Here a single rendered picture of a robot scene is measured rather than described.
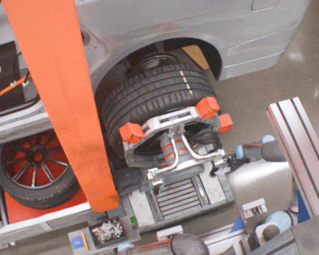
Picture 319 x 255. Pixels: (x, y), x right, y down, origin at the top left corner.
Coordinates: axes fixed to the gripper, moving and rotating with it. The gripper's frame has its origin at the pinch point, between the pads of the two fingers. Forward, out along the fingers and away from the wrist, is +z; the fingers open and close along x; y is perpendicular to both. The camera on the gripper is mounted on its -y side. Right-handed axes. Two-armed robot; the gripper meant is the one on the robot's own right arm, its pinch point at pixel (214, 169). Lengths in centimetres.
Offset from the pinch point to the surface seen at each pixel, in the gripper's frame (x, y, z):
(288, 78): -83, -83, -123
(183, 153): -11.5, 8.7, 15.0
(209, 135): -11.9, 21.6, 1.7
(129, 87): -47, 30, 34
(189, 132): -31.0, -12.0, 1.9
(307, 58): -98, -83, -155
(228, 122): -22.0, 5.5, -16.3
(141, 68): -68, 13, 21
